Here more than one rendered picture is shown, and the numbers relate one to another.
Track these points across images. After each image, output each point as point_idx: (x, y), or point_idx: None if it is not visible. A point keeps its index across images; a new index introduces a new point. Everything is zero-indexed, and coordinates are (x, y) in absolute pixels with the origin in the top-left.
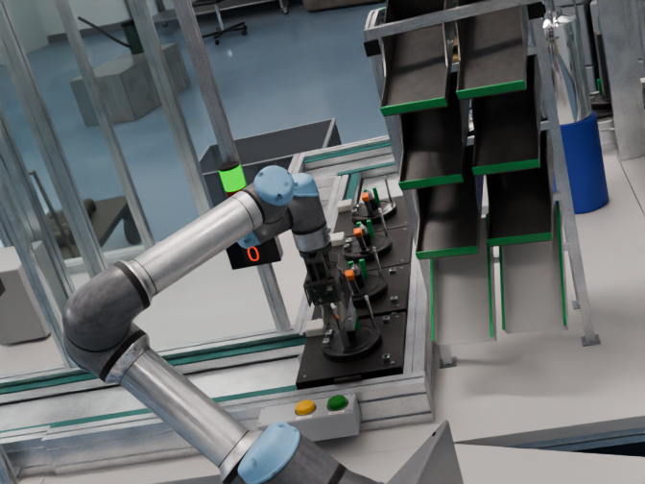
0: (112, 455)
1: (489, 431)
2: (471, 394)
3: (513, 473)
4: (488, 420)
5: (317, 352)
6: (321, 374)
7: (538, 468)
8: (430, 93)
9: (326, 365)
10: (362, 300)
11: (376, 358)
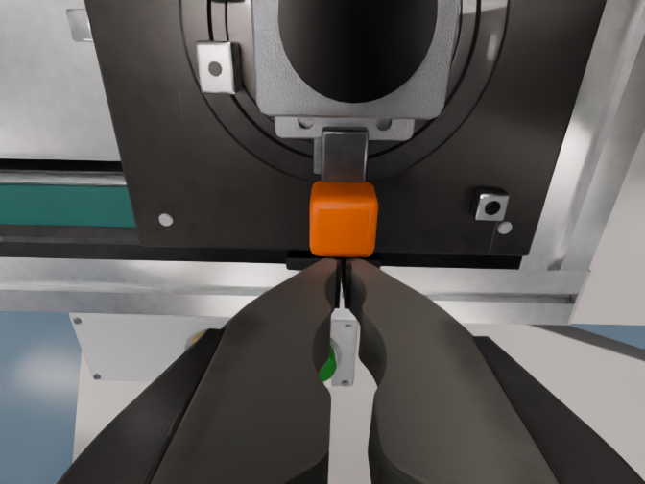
0: None
1: (611, 312)
2: (633, 174)
3: (599, 407)
4: (624, 278)
5: (167, 41)
6: (228, 221)
7: (644, 404)
8: None
9: (240, 167)
10: None
11: (447, 181)
